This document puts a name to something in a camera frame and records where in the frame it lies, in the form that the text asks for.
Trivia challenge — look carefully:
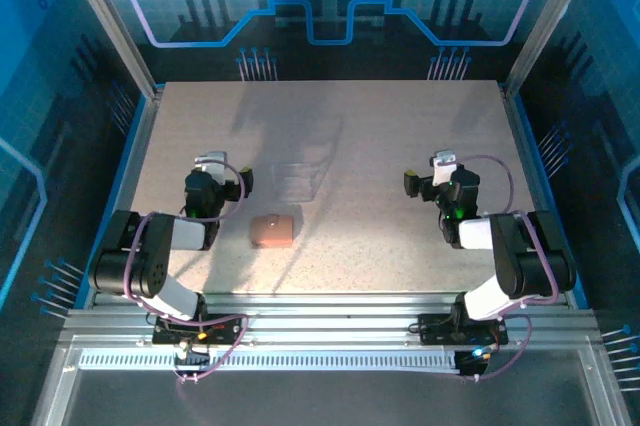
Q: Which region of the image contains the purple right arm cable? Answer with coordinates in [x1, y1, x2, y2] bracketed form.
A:
[452, 153, 560, 383]

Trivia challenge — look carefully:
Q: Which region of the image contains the aluminium frame post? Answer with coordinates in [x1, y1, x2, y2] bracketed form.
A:
[502, 0, 604, 100]
[54, 0, 161, 100]

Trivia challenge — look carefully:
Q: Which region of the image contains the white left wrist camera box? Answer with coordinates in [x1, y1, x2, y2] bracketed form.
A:
[193, 149, 230, 183]

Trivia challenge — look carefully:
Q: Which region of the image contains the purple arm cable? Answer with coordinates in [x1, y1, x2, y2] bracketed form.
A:
[122, 158, 250, 385]
[452, 153, 560, 383]

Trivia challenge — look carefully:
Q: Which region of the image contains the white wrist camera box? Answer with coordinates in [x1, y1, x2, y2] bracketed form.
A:
[193, 149, 230, 183]
[429, 148, 459, 188]

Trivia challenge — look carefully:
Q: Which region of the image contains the clear acrylic card stand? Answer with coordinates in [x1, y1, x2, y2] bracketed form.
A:
[272, 160, 330, 205]

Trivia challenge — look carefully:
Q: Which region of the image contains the brown leather card holder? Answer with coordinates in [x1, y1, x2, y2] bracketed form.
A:
[249, 213, 296, 250]

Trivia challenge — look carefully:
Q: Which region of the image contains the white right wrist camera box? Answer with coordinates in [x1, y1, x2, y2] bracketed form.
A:
[429, 148, 459, 188]

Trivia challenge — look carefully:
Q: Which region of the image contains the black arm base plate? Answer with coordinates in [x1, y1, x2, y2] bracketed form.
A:
[151, 312, 244, 346]
[417, 312, 510, 346]

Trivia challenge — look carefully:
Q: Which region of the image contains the white slotted cable duct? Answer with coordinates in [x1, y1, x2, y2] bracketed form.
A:
[77, 348, 462, 374]

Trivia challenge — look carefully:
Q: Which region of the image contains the aluminium front frame rail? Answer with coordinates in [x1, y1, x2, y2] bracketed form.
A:
[59, 292, 601, 350]

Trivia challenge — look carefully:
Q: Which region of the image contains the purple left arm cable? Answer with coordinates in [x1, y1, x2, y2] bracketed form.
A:
[122, 158, 250, 385]

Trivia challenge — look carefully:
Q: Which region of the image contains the aluminium side rail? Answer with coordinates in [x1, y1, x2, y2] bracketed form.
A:
[82, 85, 166, 310]
[499, 83, 581, 310]

